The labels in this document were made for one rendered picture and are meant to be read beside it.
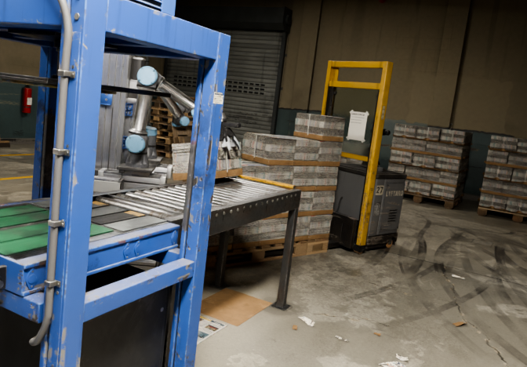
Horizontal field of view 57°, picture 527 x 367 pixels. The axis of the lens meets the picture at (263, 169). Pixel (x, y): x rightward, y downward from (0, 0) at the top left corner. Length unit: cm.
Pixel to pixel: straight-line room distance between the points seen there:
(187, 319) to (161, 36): 106
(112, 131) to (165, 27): 194
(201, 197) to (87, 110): 64
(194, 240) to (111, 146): 170
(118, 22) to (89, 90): 21
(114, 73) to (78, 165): 211
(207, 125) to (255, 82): 976
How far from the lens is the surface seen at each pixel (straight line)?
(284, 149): 408
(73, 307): 148
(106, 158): 346
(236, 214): 247
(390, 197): 508
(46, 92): 239
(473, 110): 1014
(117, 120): 342
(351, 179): 502
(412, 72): 1036
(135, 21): 146
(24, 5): 152
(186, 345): 202
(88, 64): 134
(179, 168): 306
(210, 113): 178
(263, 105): 1138
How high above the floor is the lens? 131
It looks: 7 degrees down
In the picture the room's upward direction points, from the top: 7 degrees clockwise
